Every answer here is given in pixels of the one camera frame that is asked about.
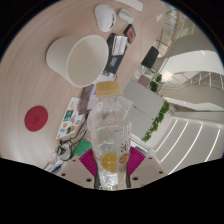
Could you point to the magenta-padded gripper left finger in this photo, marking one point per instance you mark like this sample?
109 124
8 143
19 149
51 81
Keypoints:
75 171

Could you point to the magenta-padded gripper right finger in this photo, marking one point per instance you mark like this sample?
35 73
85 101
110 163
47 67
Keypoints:
148 170

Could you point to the clear lemon drink bottle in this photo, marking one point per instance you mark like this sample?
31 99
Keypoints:
109 133

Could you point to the white printed packet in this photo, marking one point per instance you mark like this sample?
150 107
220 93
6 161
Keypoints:
53 166

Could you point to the ceiling light strips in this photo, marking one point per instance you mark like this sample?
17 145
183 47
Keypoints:
180 140

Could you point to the colourful sticker sheet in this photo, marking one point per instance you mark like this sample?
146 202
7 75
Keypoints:
69 120

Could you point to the flat round red coaster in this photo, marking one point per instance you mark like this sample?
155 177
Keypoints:
36 119

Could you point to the white planter cabinet with plants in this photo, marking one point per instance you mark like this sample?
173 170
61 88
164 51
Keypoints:
143 100

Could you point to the printed brochure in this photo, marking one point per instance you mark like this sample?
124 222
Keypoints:
86 100

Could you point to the small planter with green plants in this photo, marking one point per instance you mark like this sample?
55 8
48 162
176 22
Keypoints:
148 83

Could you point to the white cup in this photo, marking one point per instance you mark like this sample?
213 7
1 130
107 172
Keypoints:
78 61

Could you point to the black flat folder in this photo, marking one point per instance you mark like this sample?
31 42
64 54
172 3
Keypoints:
112 63

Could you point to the black chair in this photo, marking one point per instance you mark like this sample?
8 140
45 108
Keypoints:
150 57

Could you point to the white card pack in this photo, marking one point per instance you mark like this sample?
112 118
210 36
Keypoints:
119 45

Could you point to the glass railing with wooden handrail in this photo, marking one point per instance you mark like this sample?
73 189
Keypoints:
168 36

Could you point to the black and red small device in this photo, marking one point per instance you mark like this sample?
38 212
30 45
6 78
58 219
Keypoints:
130 33

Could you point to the small grey computer mouse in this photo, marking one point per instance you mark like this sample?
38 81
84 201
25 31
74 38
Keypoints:
125 15

